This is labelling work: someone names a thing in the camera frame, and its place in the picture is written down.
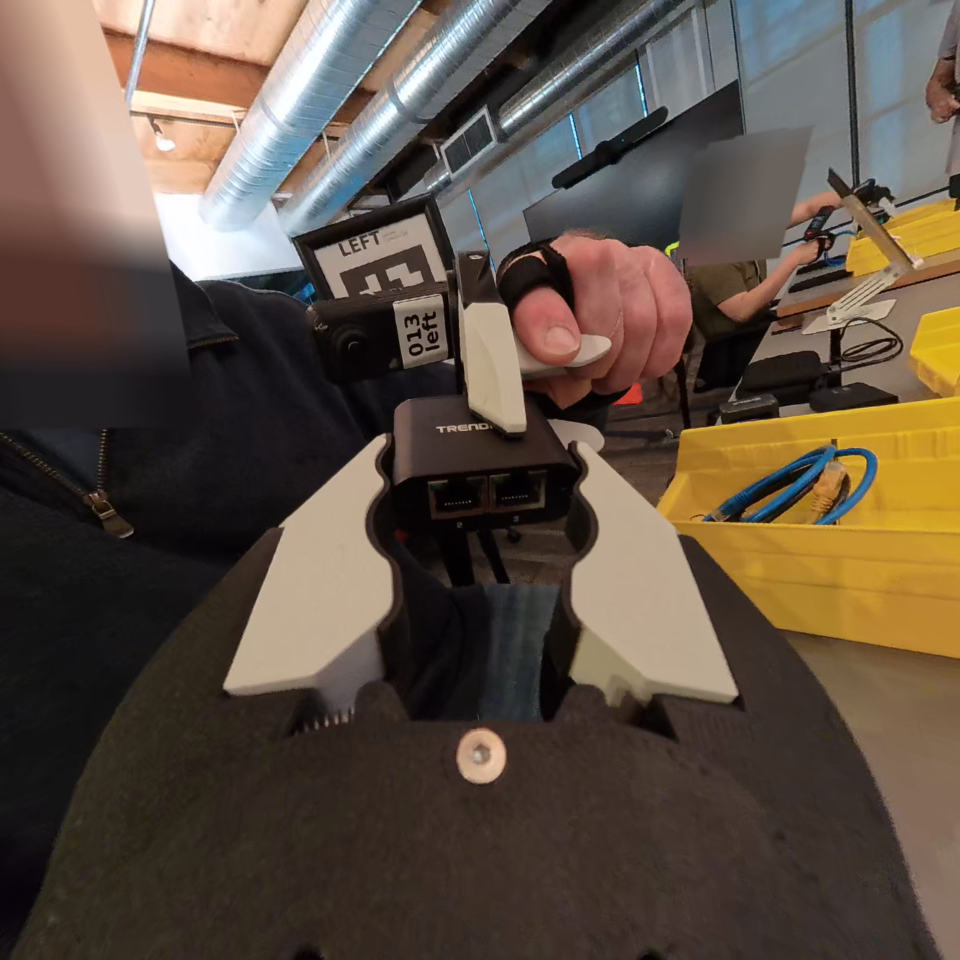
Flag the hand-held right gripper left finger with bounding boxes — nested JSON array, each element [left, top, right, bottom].
[[222, 433, 399, 712]]

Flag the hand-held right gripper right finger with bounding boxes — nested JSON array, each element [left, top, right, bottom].
[[557, 441, 741, 710]]

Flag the black network switch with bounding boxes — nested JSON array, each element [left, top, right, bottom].
[[391, 397, 582, 530]]

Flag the yellow divided plastic bin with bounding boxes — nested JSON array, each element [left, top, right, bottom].
[[656, 397, 960, 657]]

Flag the blue ethernet cable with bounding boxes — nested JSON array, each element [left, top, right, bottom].
[[703, 444, 879, 526]]

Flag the orange ethernet cable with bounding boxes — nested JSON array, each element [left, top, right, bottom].
[[813, 461, 850, 516]]

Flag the person's left hand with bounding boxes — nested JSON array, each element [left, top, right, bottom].
[[495, 231, 695, 411]]

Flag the black pouch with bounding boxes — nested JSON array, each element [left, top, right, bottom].
[[738, 351, 826, 395]]

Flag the silver ventilation ducts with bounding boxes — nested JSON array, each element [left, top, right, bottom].
[[198, 0, 676, 234]]

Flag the black power bank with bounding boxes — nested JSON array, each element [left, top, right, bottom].
[[808, 382, 900, 414]]

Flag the black wall monitor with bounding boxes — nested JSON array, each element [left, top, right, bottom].
[[522, 78, 747, 249]]

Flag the black camera bar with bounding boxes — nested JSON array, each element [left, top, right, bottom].
[[551, 107, 669, 190]]

